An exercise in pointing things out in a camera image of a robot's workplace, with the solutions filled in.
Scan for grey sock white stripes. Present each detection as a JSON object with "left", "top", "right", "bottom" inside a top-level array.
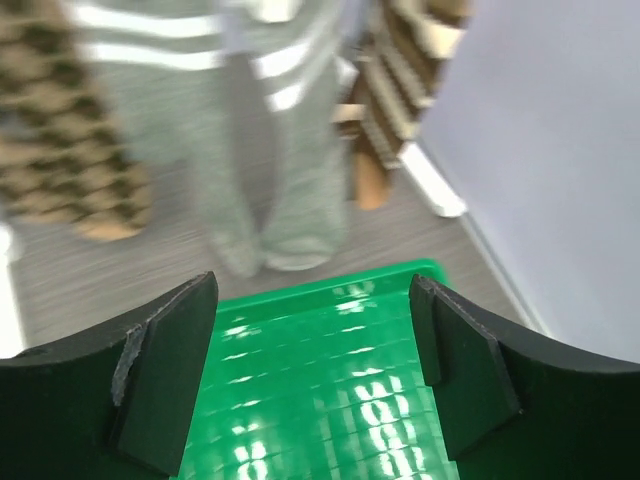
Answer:
[{"left": 65, "top": 0, "right": 260, "bottom": 277}]

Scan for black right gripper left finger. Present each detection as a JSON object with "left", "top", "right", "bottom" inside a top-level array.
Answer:
[{"left": 1, "top": 272, "right": 218, "bottom": 480}]

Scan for brown cream striped sock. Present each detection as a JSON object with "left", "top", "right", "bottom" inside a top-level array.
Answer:
[{"left": 334, "top": 0, "right": 474, "bottom": 210}]

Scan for brown argyle sock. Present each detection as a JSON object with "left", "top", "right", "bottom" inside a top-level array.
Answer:
[{"left": 1, "top": 1, "right": 153, "bottom": 242}]

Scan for green plastic tray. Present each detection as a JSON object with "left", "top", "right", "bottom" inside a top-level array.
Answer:
[{"left": 179, "top": 259, "right": 458, "bottom": 480}]

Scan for white rack base foot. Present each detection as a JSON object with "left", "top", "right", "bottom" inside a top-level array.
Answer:
[{"left": 398, "top": 142, "right": 467, "bottom": 218}]

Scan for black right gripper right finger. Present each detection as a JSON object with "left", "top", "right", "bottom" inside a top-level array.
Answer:
[{"left": 409, "top": 275, "right": 639, "bottom": 479}]

